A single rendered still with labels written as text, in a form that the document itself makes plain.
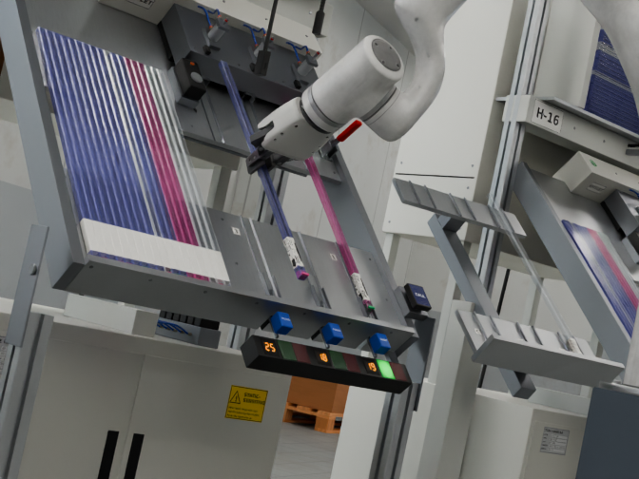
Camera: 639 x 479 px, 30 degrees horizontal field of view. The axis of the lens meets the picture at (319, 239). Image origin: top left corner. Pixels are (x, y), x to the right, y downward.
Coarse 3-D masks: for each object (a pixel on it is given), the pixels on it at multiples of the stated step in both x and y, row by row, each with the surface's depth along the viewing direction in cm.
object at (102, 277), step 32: (96, 256) 167; (96, 288) 171; (128, 288) 173; (160, 288) 175; (192, 288) 178; (224, 288) 181; (224, 320) 187; (256, 320) 189; (320, 320) 195; (352, 320) 198
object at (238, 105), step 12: (228, 72) 214; (228, 84) 212; (240, 108) 208; (240, 120) 207; (252, 132) 205; (264, 168) 200; (264, 180) 198; (276, 204) 194; (276, 216) 193; (288, 228) 192; (300, 276) 186
